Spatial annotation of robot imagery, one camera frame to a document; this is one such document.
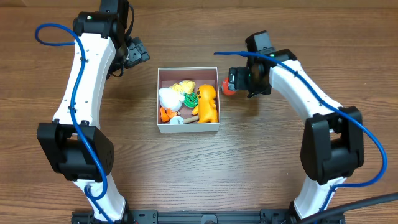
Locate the red ball with eye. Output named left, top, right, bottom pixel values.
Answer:
left=221, top=78, right=237, bottom=96

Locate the white plush duck toy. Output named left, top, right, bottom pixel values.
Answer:
left=159, top=80, right=196, bottom=123

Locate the orange dinosaur figure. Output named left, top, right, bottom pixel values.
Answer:
left=192, top=84, right=218, bottom=123

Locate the green plastic spinning top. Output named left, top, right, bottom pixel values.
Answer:
left=183, top=92, right=198, bottom=108

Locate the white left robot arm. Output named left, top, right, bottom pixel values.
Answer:
left=36, top=10, right=135, bottom=223

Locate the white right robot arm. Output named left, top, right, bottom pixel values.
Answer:
left=222, top=31, right=364, bottom=223

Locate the white box with pink interior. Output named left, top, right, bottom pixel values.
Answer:
left=157, top=67, right=221, bottom=133

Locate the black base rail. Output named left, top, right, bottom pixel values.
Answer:
left=71, top=209, right=296, bottom=224

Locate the thick black cable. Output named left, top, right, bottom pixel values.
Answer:
left=298, top=192, right=398, bottom=224

